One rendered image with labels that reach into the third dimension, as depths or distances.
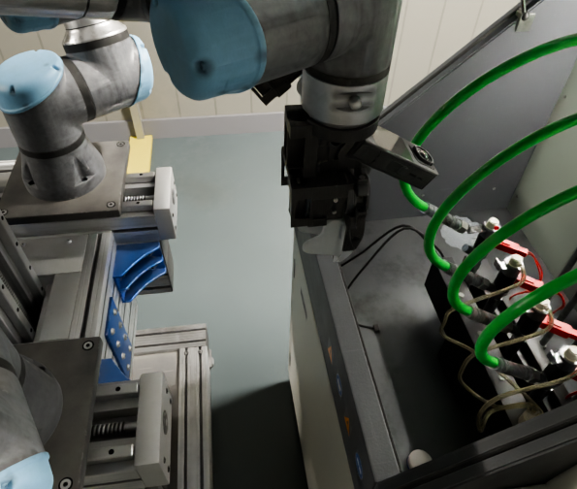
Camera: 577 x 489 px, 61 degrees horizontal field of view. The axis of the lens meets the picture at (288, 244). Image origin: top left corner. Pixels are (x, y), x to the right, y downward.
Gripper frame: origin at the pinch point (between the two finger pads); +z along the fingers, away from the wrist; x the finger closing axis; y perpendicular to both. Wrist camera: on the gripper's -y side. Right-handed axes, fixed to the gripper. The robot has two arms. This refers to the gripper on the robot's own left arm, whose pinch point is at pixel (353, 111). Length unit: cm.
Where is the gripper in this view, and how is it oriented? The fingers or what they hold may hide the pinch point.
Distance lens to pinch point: 67.3
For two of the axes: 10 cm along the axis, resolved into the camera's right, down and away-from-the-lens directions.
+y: -7.5, 5.3, 4.0
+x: -0.5, 5.6, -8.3
